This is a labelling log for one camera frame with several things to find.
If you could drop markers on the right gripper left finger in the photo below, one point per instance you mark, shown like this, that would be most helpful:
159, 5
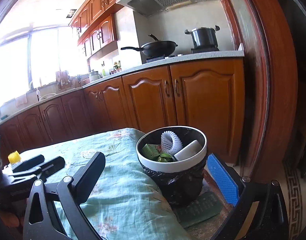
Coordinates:
86, 178

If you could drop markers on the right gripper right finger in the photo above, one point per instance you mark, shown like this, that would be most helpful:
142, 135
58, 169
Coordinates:
226, 178

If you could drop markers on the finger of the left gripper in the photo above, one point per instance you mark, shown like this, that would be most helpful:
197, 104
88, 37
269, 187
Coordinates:
50, 167
28, 164

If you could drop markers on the green snack bag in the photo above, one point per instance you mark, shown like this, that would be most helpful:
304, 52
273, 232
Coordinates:
165, 158

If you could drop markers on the white trash bin black bag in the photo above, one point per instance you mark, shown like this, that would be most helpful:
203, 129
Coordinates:
180, 181

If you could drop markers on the person's left hand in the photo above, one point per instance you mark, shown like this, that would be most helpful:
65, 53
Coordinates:
9, 219

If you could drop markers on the green remote control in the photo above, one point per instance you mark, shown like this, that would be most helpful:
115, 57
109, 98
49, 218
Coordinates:
206, 206

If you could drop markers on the floral light green tablecloth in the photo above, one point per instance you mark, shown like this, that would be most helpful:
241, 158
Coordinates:
125, 203

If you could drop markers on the white foam block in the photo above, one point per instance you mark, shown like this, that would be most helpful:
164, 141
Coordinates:
188, 151

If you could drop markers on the white foam fruit net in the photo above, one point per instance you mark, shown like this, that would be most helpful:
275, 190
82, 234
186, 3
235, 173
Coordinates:
170, 143

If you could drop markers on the green drink carton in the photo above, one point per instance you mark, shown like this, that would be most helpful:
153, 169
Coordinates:
151, 151

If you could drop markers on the wooden base cabinets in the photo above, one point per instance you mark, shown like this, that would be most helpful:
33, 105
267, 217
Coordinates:
205, 94

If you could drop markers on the wooden upper cabinets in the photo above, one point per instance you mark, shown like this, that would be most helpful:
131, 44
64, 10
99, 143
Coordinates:
94, 25

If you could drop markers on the dark cooking pot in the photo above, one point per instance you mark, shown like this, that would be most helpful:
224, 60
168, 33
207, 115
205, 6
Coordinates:
204, 39

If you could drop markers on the black wok with handle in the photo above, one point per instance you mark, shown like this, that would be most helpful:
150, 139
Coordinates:
154, 49

